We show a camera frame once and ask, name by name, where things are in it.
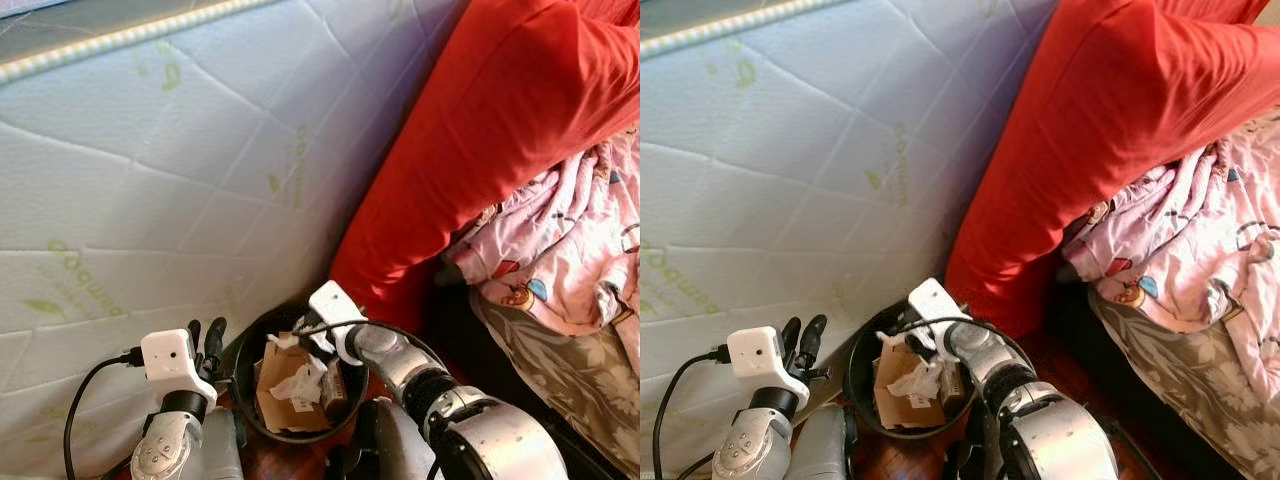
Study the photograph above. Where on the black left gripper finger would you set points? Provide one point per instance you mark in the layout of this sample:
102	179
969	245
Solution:
790	335
216	338
814	336
195	336

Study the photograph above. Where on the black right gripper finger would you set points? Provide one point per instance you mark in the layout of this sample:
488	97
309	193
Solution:
943	388
342	392
328	392
958	388

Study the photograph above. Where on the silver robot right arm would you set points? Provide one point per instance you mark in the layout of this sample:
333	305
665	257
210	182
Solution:
500	440
1060	440

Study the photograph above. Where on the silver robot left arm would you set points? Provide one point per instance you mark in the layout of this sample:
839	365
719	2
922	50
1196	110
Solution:
165	450
745	450

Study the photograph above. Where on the black round waste bin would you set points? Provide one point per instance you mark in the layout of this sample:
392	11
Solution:
860	375
245	375

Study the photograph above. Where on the white crumpled paper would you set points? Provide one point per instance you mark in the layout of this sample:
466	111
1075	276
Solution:
915	380
298	383

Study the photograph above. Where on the brown cardboard box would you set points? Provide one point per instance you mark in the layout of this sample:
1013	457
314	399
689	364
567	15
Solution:
280	410
895	405

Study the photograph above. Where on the silver robot left leg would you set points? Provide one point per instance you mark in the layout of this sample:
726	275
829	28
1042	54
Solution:
222	450
820	450

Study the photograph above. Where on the white quilted mattress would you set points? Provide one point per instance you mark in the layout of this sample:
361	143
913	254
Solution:
150	180
800	180

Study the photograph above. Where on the grey floral bed sheet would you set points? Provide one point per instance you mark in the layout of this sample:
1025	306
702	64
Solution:
1190	390
580	380

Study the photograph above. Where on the pink cartoon print blanket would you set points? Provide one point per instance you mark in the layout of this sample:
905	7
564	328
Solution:
560	240
1180	250

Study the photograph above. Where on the large red fabric cushion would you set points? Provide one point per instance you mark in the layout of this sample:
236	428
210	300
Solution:
500	130
1120	130

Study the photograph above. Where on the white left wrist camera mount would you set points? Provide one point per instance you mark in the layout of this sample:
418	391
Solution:
755	355
168	355

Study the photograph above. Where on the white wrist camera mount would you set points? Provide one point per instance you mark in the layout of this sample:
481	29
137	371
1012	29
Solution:
755	355
168	355
935	300
333	305

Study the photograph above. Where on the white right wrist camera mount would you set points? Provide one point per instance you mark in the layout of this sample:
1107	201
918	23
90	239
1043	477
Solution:
333	305
935	300

